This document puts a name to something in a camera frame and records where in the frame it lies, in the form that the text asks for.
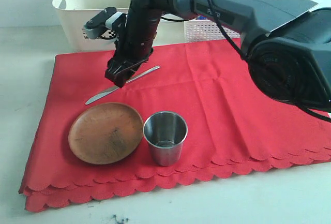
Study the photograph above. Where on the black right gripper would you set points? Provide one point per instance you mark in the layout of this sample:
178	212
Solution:
136	31

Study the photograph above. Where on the silver table knife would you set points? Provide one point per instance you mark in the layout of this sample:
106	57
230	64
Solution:
114	88

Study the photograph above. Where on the round wooden plate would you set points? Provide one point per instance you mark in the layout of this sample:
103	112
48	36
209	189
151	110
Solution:
106	133

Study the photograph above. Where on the stainless steel cup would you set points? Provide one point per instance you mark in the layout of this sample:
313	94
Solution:
165	133

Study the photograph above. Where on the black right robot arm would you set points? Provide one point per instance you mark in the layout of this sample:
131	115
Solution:
285	43

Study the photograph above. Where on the cream plastic bin WORLD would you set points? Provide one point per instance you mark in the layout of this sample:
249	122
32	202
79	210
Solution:
73	14

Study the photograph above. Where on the white perforated plastic basket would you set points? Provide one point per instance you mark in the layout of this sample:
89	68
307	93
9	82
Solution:
201	29

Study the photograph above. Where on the red scalloped tablecloth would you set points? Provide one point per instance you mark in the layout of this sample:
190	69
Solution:
232	127

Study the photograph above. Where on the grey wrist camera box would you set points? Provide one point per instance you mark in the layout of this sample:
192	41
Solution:
101	22

